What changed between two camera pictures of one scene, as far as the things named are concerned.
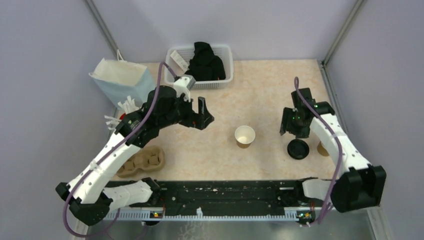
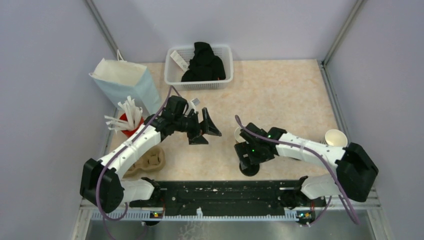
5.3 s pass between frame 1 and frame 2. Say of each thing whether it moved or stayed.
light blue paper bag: stayed
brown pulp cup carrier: stayed
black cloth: stayed
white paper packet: stayed
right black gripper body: moved
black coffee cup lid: moved
